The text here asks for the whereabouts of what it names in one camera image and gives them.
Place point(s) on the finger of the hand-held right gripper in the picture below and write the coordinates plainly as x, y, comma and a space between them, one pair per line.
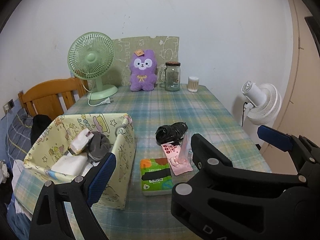
212, 152
275, 137

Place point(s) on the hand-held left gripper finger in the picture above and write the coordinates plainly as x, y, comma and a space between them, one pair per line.
101, 177

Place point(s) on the grey cloth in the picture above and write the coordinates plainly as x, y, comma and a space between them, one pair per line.
100, 145

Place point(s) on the yellow cartoon print storage box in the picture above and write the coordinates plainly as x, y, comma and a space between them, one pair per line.
125, 150

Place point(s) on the pink packet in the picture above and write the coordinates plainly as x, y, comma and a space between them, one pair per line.
175, 155

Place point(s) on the white printed cloth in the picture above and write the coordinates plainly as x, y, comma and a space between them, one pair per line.
81, 141

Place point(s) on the black plastic bag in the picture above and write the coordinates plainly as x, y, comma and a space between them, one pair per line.
172, 131

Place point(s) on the green tissue pack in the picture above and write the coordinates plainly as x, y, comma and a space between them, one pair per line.
155, 170

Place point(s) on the white standing fan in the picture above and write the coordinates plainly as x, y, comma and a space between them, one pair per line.
265, 102

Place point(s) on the beige door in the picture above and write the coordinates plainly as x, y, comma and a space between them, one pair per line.
305, 80

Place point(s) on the cotton swab container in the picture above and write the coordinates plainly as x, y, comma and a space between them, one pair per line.
193, 83

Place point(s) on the black clothing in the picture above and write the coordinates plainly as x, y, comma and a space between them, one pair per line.
41, 125

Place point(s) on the glass jar mug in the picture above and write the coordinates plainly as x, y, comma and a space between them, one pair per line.
172, 77

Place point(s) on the grey plaid pillow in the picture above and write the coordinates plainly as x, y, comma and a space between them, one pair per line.
17, 135

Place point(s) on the blue bed sheet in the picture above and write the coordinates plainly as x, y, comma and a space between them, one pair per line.
17, 225

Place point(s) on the crumpled white cloth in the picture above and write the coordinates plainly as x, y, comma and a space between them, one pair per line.
3, 171

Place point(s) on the wooden bed headboard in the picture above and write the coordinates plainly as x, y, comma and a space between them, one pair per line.
50, 92

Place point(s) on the purple plush toy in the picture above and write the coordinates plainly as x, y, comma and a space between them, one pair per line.
142, 80

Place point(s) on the green desk fan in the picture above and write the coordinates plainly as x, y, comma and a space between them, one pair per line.
91, 57

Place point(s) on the green patterned board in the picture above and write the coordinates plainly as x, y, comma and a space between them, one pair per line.
122, 47

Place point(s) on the wall socket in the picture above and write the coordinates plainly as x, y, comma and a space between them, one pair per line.
10, 103

